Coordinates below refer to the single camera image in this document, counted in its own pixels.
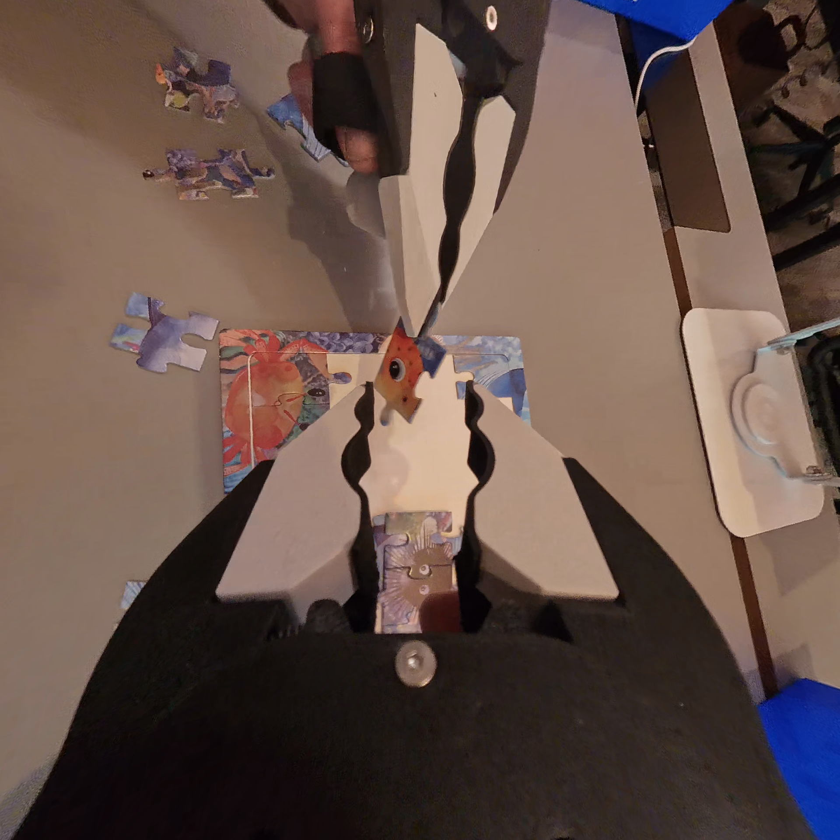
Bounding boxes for ocean jigsaw puzzle board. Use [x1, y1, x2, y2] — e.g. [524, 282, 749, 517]
[220, 328, 529, 634]

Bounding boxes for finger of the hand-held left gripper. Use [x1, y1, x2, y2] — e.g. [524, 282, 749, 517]
[419, 85, 519, 334]
[379, 25, 468, 332]

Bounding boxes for person's right hand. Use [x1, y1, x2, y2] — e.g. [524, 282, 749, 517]
[420, 589, 462, 634]

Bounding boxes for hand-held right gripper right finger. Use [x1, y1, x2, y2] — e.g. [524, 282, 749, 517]
[458, 381, 621, 634]

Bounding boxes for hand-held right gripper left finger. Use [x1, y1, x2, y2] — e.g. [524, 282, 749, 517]
[215, 384, 382, 634]

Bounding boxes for white metal stand bracket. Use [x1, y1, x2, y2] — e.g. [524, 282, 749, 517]
[755, 317, 840, 488]

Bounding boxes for white cable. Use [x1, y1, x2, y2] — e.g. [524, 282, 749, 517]
[632, 29, 702, 155]

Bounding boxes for black swivel office chair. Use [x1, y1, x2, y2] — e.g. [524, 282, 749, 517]
[742, 0, 840, 270]

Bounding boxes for orange fish puzzle piece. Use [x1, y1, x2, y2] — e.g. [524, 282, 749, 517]
[376, 318, 448, 425]

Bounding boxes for black sea urchin puzzle pieces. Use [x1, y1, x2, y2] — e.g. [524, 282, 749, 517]
[373, 511, 460, 634]

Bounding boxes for blue textured puzzle piece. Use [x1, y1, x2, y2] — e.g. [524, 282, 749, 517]
[266, 92, 350, 166]

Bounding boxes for clear glass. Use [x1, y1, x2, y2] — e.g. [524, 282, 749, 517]
[730, 367, 821, 483]

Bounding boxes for blue purple puzzle piece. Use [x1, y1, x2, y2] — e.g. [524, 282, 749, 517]
[109, 292, 219, 374]

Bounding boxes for dark brown desk panel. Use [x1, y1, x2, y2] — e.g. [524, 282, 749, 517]
[645, 56, 731, 234]

